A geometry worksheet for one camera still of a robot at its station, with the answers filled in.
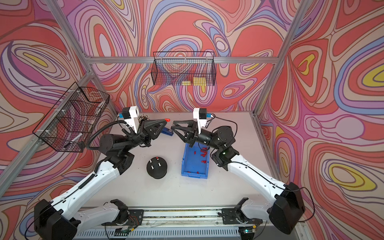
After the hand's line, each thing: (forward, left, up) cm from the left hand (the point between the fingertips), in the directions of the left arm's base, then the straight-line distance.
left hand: (167, 126), depth 51 cm
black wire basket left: (+17, +56, -19) cm, 62 cm away
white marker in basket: (+10, +50, -21) cm, 55 cm away
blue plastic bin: (+12, -11, -47) cm, 50 cm away
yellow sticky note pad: (+47, -13, -12) cm, 51 cm away
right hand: (+3, -1, -5) cm, 6 cm away
